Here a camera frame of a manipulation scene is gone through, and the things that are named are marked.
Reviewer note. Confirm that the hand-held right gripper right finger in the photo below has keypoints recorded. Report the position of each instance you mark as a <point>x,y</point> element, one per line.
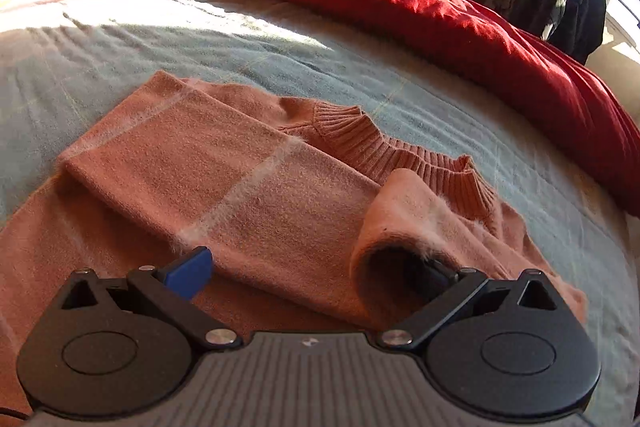
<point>462,288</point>

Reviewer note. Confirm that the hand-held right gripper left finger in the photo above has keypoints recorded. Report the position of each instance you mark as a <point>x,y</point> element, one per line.
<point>190,272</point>

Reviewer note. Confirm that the orange knit sweater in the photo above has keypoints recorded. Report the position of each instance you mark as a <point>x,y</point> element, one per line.
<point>225,187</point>

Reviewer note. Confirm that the bed with blue plaid sheet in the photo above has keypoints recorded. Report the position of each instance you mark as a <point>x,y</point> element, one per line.
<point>125,32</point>

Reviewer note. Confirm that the dark navy jacket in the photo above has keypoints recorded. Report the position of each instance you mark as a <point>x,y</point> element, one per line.
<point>590,22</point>

